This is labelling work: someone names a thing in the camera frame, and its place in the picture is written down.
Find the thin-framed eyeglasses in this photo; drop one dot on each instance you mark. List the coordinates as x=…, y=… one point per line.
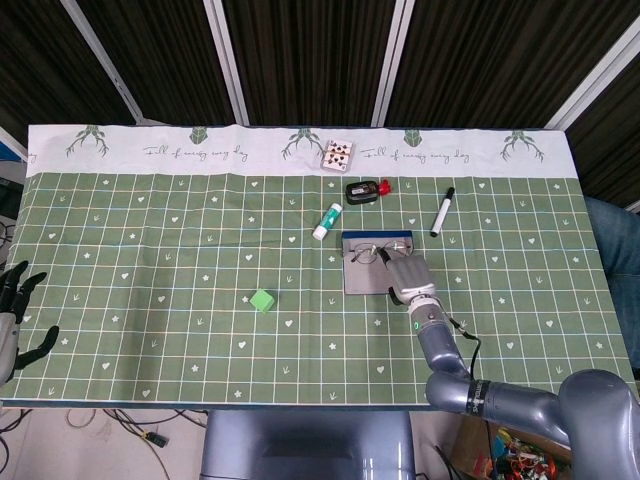
x=364, y=252

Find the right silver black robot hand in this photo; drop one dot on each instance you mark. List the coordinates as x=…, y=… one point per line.
x=412, y=277

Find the green checked tablecloth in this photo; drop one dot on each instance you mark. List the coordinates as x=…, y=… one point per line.
x=200, y=275

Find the black power adapter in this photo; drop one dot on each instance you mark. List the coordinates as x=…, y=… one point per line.
x=155, y=439

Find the white partition post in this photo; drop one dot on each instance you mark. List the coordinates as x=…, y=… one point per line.
x=225, y=55
x=395, y=55
x=100, y=55
x=595, y=80

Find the black ink bottle red cap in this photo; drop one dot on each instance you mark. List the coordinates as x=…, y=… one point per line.
x=361, y=192

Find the green cube block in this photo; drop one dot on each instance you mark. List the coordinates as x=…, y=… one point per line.
x=262, y=301

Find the blue-grey robot torso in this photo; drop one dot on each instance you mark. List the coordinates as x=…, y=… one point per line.
x=300, y=445

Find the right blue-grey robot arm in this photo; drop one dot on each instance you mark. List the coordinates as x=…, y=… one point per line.
x=440, y=345

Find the white marker black cap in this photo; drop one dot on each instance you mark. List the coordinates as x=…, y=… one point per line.
x=442, y=212

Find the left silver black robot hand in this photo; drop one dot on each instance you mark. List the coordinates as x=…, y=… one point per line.
x=7, y=330

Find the dark electronic device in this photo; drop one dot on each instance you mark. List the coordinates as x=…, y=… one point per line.
x=7, y=197

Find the grey glasses case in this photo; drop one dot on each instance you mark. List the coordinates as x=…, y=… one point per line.
x=365, y=280

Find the white green glue stick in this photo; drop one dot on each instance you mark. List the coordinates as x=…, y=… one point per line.
x=327, y=220

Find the blue denim fabric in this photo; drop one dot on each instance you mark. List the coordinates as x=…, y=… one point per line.
x=620, y=240

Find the blue bin with white rim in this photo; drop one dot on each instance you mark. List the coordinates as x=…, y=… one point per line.
x=10, y=147

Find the playing card deck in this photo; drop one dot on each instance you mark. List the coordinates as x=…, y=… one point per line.
x=339, y=156

